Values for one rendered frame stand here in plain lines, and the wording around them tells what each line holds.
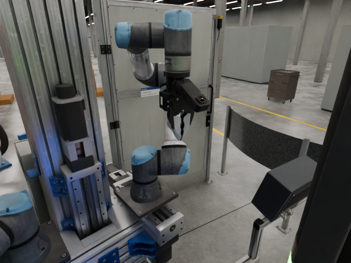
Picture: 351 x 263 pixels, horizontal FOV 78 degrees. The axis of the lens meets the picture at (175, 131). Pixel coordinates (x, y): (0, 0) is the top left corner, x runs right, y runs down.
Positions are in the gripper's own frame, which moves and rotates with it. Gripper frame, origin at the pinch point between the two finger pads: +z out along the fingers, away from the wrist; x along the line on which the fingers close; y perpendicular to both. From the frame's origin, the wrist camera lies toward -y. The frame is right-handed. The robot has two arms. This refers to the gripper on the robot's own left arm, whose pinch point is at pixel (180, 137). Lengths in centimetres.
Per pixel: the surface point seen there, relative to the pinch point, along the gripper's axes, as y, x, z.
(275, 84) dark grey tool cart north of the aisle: 331, -564, 88
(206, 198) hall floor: 102, -108, 142
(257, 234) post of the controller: -15, -27, 43
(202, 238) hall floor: 61, -68, 143
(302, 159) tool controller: -13, -53, 18
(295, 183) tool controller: -20.0, -37.2, 19.9
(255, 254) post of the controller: -16, -27, 54
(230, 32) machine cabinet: 733, -777, -71
